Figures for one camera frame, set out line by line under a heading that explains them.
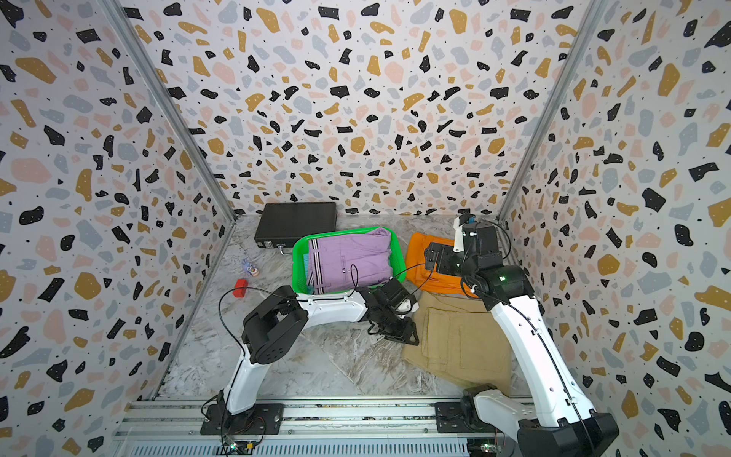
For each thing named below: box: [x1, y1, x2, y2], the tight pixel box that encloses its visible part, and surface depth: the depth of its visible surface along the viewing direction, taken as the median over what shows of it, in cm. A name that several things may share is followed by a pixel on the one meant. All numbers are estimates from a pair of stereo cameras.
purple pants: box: [307, 226, 394, 295], surface depth 102 cm
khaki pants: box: [401, 292, 513, 397], surface depth 86 cm
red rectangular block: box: [232, 278, 249, 299], surface depth 100 cm
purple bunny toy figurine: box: [241, 258, 259, 278], surface depth 103 cm
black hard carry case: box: [254, 201, 338, 255], surface depth 119 cm
